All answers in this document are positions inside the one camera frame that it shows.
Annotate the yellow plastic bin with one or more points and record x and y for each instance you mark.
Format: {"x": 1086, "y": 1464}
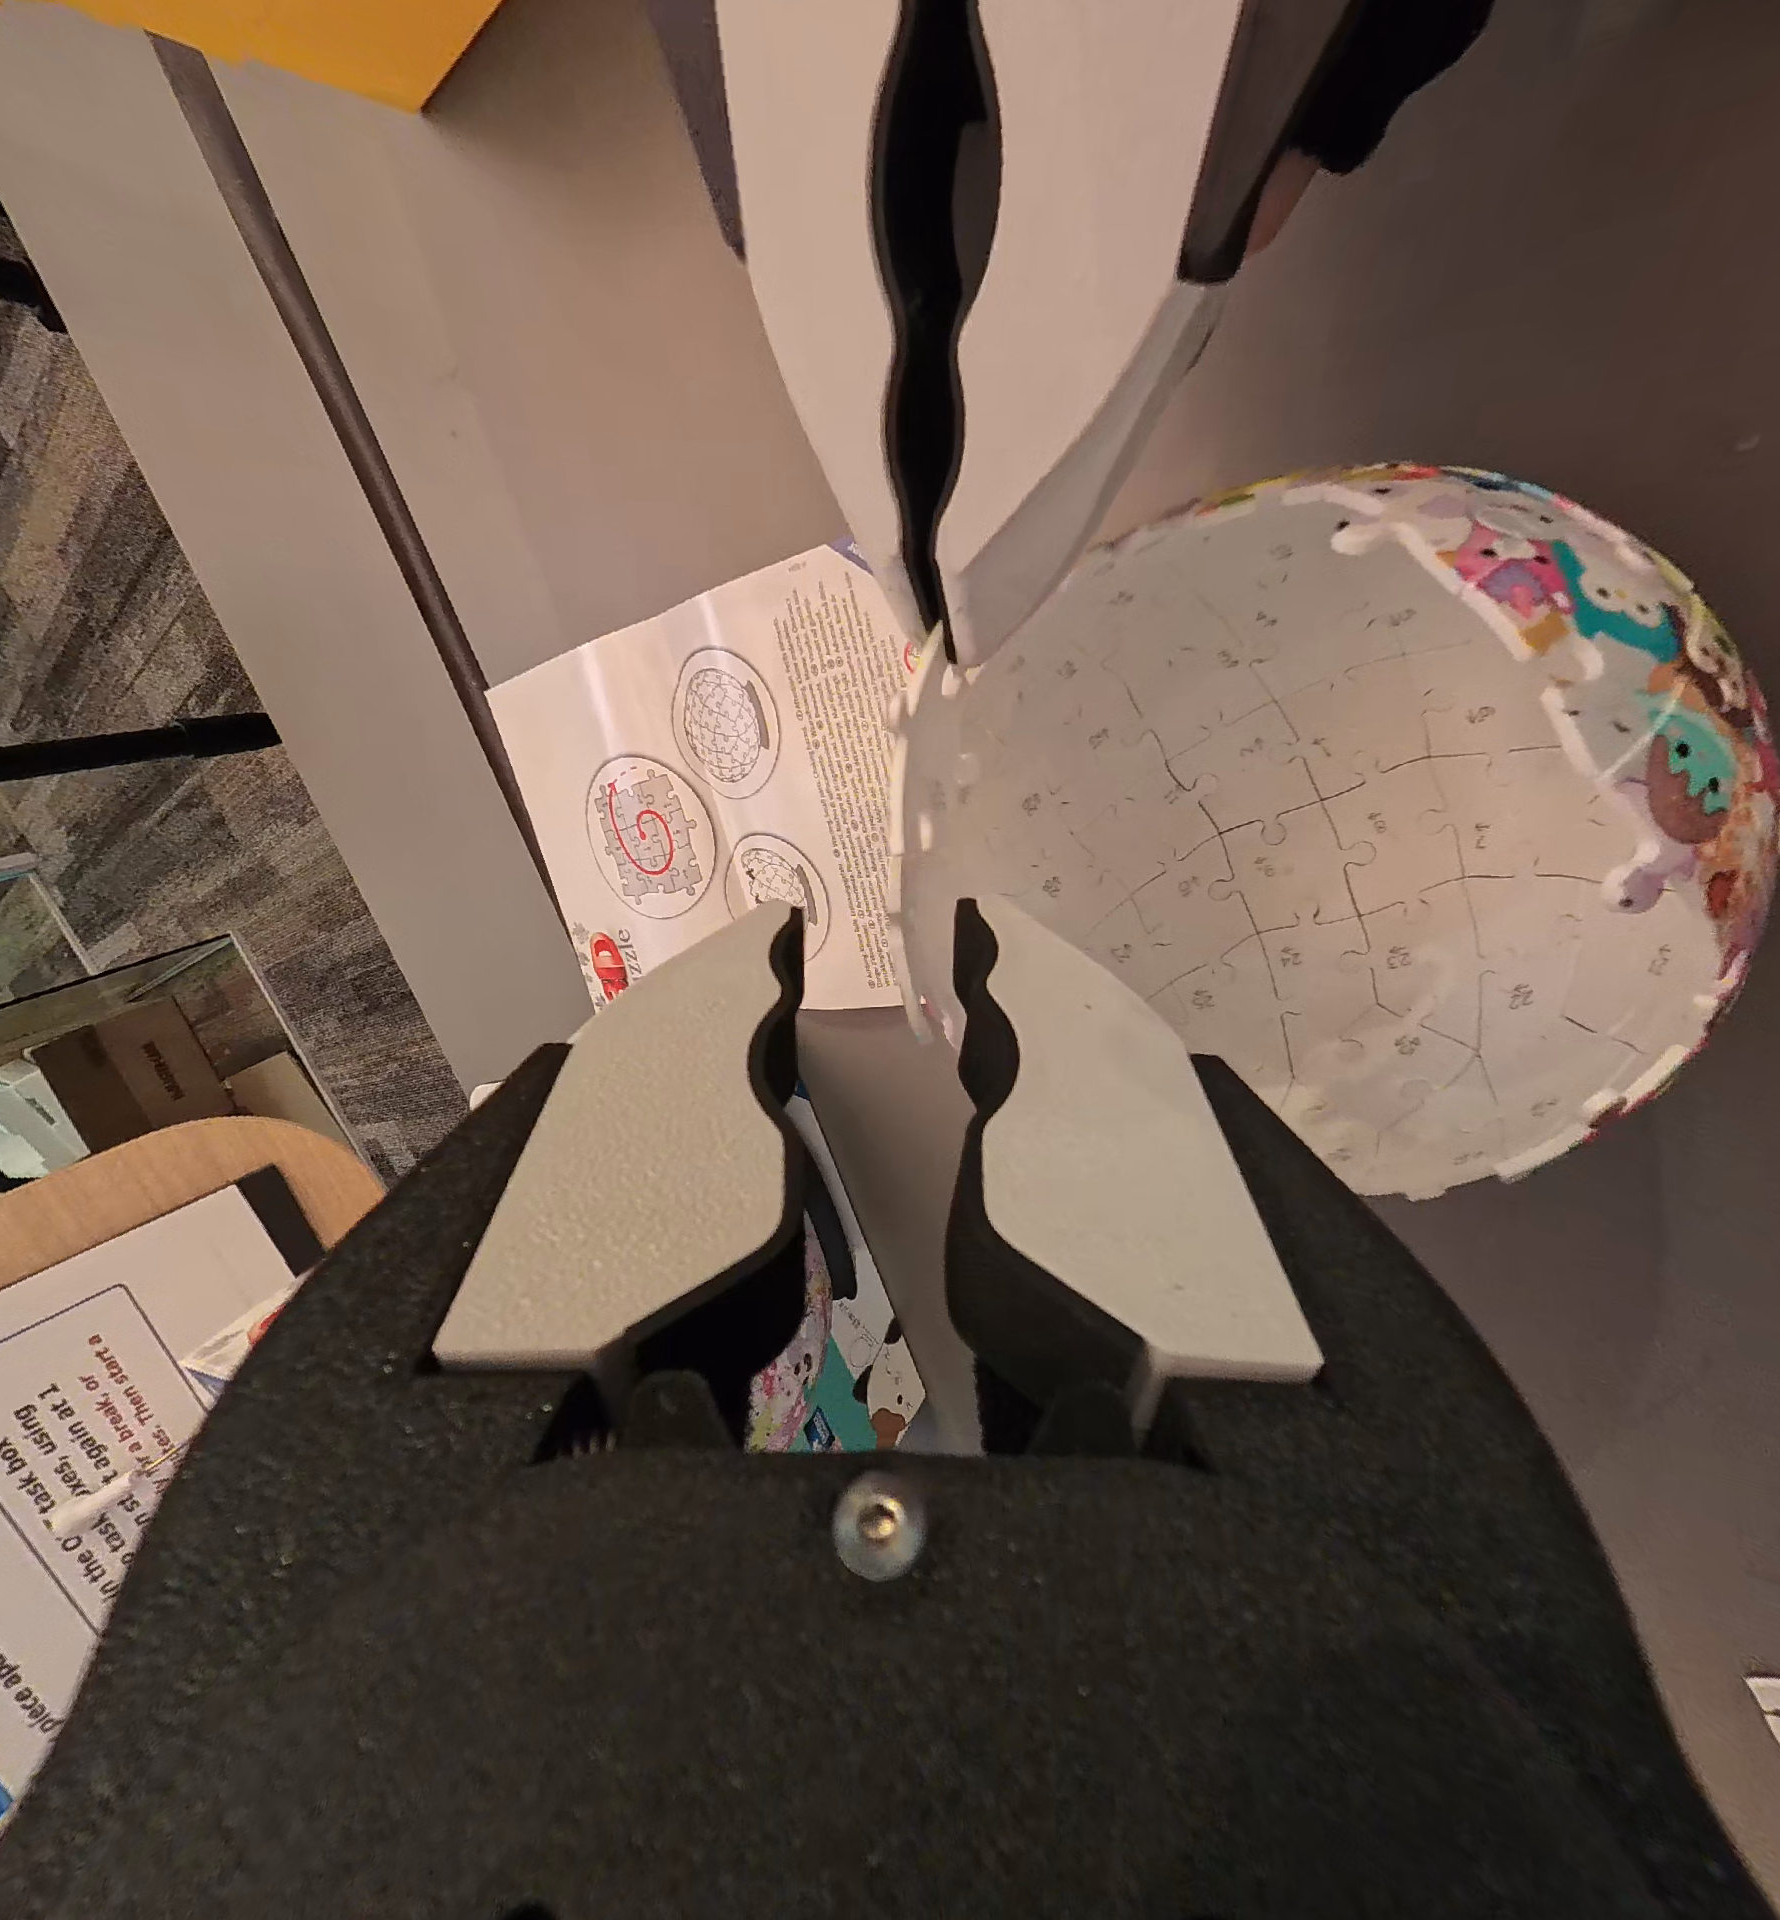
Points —
{"x": 305, "y": 37}

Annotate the colourful puzzle ball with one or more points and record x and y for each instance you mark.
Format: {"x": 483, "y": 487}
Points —
{"x": 1356, "y": 900}

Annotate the glass partition panel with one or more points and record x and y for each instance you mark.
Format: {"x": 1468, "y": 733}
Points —
{"x": 108, "y": 961}

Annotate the stack of white boxes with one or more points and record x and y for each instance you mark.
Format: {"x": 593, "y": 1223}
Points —
{"x": 5, "y": 1117}

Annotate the folded instruction leaflet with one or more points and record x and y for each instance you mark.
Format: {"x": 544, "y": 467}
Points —
{"x": 634, "y": 705}

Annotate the white sign board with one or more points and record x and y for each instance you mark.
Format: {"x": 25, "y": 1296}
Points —
{"x": 20, "y": 1426}

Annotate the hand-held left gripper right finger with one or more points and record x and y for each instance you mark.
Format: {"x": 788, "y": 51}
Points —
{"x": 1116, "y": 1186}

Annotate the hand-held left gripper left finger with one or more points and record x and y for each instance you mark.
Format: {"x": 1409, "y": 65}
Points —
{"x": 634, "y": 1155}

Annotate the cardboard box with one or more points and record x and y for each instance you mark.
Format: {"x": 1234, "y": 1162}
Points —
{"x": 140, "y": 1065}

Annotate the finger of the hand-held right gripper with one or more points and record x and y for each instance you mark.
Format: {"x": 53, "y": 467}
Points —
{"x": 800, "y": 181}
{"x": 1085, "y": 226}

